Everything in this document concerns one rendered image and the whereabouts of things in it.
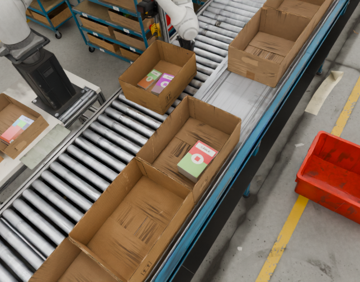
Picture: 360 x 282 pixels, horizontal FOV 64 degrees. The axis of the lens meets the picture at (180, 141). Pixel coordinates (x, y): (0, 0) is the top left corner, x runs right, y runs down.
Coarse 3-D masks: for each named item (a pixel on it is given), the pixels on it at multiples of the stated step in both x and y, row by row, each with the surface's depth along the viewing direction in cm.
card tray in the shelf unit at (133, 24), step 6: (108, 12) 257; (114, 12) 252; (114, 18) 258; (120, 18) 252; (126, 18) 246; (132, 18) 260; (144, 18) 257; (150, 18) 247; (126, 24) 253; (132, 24) 247; (138, 24) 242; (144, 24) 244; (150, 24) 250; (138, 30) 249; (144, 30) 248
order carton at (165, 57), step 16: (160, 48) 184; (176, 48) 176; (144, 64) 181; (160, 64) 191; (176, 64) 189; (192, 64) 173; (128, 80) 173; (176, 80) 164; (128, 96) 174; (144, 96) 162; (160, 96) 156; (176, 96) 172; (160, 112) 167
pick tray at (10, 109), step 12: (0, 96) 180; (0, 108) 183; (12, 108) 184; (24, 108) 178; (0, 120) 179; (12, 120) 178; (36, 120) 164; (0, 132) 174; (24, 132) 161; (36, 132) 168; (0, 144) 169; (12, 144) 158; (24, 144) 164; (12, 156) 161
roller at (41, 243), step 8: (8, 216) 144; (16, 216) 144; (16, 224) 141; (24, 224) 141; (24, 232) 138; (32, 232) 138; (32, 240) 136; (40, 240) 135; (40, 248) 133; (48, 248) 133; (48, 256) 131
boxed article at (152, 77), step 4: (152, 72) 186; (156, 72) 185; (148, 76) 184; (152, 76) 184; (156, 76) 183; (144, 80) 183; (148, 80) 182; (152, 80) 182; (156, 80) 183; (140, 84) 181; (144, 84) 180; (148, 84) 180; (144, 88) 179
